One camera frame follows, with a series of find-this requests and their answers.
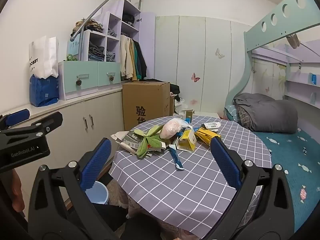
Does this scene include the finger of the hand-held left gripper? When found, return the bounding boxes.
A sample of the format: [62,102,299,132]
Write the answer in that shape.
[0,112,63,137]
[0,109,30,130]

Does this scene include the dark folded clothes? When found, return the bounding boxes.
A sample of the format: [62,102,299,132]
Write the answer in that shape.
[87,42,105,61]

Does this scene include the purple stair shelf unit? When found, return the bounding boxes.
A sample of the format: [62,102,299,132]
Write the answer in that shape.
[59,0,144,100]

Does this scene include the grey pillow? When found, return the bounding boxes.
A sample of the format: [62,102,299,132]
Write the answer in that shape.
[234,92,298,134]

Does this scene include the newspaper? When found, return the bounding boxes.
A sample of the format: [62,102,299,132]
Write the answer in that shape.
[111,130,165,155]

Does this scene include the white paper bag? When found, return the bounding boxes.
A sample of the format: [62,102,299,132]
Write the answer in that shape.
[29,35,59,79]

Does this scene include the grey metal handrail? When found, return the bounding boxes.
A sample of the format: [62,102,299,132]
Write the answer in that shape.
[70,0,144,42]

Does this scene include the narrow teal drawer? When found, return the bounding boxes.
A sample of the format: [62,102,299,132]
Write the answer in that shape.
[97,62,122,87]

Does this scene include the blue patterned bag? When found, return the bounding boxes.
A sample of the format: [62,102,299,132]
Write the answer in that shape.
[29,75,60,107]

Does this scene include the grey checked tablecloth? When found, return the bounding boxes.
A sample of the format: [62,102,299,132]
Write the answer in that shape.
[109,116,272,238]

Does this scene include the brown hanging item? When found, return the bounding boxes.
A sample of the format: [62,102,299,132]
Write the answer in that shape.
[286,35,300,48]

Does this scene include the bundle of yellow packets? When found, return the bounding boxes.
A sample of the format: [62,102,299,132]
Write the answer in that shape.
[194,127,222,145]

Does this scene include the person's left hand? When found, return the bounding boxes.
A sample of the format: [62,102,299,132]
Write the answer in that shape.
[11,171,25,213]

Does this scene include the cream hanging jacket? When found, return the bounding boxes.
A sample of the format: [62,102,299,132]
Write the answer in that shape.
[120,35,137,80]

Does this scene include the black hanging jacket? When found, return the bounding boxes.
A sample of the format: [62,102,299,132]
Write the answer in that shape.
[136,42,147,78]

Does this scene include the pink plastic bag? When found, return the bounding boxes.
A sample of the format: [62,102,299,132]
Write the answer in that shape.
[160,119,193,139]

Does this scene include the yellow white carton box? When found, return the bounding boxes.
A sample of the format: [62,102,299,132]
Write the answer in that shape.
[176,129,197,152]

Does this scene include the white low cabinet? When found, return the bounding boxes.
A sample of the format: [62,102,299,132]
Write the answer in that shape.
[0,87,125,213]

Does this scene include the light blue waste bin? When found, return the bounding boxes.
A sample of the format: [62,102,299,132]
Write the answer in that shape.
[85,181,110,205]

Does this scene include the plaid bedding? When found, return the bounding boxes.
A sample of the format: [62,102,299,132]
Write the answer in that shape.
[224,105,250,128]

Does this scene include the green plush toy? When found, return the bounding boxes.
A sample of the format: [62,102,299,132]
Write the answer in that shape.
[134,125,165,158]

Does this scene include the purple bed wall shelf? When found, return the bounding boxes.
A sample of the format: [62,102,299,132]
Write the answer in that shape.
[251,40,320,105]

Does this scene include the white plastic bag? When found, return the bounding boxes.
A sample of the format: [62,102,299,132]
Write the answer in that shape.
[174,99,185,114]

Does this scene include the teal bunk bed frame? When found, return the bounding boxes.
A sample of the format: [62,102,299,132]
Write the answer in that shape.
[225,0,320,117]

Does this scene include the light blue sheet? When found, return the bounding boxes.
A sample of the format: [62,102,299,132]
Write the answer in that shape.
[67,34,83,60]

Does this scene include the pile of mixed clothes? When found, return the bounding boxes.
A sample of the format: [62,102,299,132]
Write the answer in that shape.
[71,20,103,37]

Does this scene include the pink lace cloth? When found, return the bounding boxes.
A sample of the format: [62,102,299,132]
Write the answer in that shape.
[110,180,140,218]

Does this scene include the teal candy print sheet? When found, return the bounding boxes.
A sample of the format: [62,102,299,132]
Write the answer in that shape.
[252,127,320,233]

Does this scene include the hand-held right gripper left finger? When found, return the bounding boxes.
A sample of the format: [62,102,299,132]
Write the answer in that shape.
[27,137,112,240]

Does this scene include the pale green wardrobe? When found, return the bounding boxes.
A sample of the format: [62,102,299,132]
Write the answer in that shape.
[139,12,253,117]

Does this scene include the large cardboard box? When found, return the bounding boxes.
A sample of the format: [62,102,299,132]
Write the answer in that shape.
[122,81,170,131]

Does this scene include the blue torn wrapper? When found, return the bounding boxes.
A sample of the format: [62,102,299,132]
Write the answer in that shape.
[169,144,185,170]

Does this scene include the green hanging garment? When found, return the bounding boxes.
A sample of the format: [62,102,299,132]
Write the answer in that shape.
[134,41,140,78]

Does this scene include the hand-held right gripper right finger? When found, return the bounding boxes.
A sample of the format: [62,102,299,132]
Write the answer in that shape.
[207,137,297,240]

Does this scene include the black cloth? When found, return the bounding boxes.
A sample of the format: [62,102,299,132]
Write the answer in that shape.
[170,84,180,100]

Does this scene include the wide teal drawer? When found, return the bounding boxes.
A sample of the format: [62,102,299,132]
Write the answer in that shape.
[62,62,98,94]

